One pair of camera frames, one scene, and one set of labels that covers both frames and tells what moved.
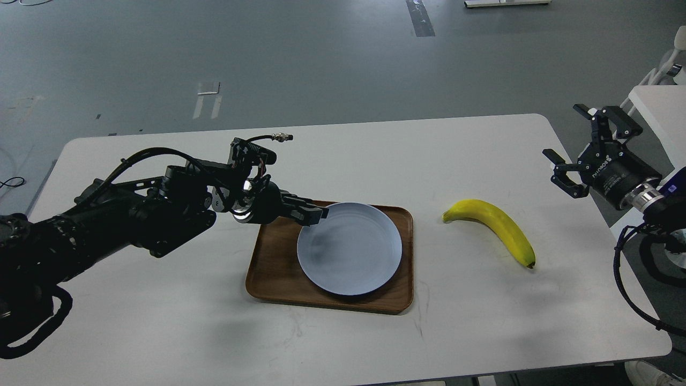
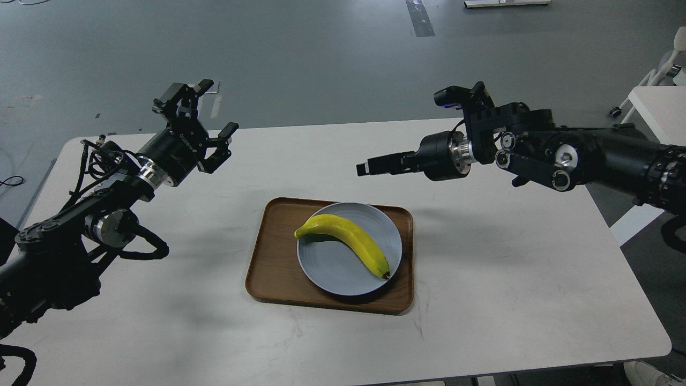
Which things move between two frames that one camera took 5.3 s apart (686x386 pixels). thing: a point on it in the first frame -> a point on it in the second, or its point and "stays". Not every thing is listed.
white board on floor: (484, 2) stays
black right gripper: (606, 165) -> (441, 156)
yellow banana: (500, 221) -> (333, 227)
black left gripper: (266, 206) -> (178, 148)
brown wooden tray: (275, 275) stays
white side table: (663, 108) stays
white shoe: (641, 373) stays
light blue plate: (351, 250) stays
